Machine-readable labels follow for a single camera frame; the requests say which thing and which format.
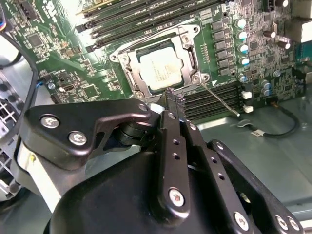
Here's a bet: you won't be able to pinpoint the metal socket cover frame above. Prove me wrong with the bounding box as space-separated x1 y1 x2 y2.
118 30 210 98

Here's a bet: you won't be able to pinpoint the silver-topped CPU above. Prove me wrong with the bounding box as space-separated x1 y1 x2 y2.
139 46 184 91

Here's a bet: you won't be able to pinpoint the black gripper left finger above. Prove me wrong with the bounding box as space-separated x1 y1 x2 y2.
18 89 191 220

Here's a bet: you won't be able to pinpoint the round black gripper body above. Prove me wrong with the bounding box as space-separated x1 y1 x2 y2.
50 119 231 234

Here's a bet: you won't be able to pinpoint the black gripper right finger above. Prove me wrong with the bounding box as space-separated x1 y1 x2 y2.
177 94 304 234

